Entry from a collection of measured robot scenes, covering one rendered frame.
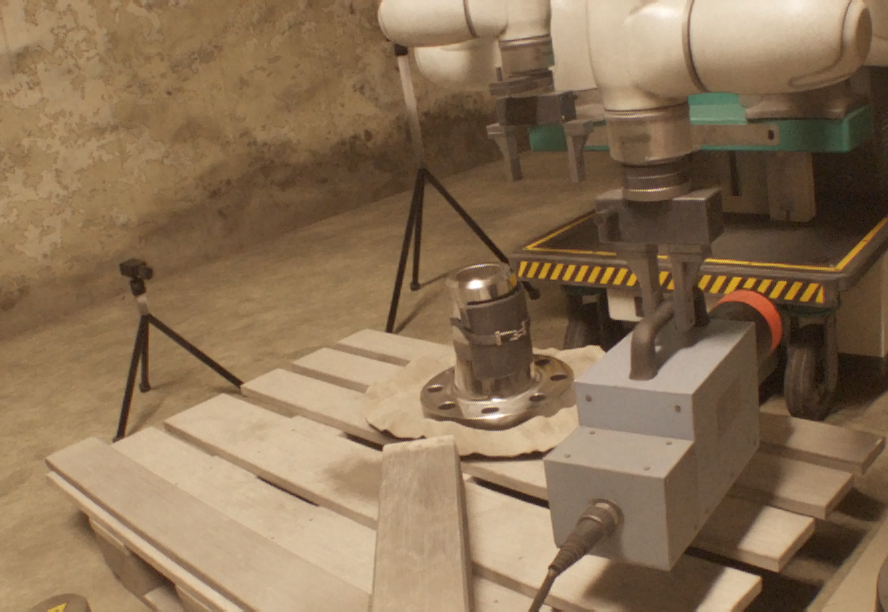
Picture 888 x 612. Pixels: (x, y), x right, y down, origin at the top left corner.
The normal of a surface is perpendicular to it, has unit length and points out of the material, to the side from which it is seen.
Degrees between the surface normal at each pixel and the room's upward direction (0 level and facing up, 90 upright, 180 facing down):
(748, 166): 90
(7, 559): 0
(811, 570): 0
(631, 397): 90
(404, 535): 0
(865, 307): 90
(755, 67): 117
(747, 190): 90
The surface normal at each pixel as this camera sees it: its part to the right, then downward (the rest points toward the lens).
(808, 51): -0.33, 0.57
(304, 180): 0.69, 0.13
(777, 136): -0.64, 0.35
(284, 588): -0.16, -0.93
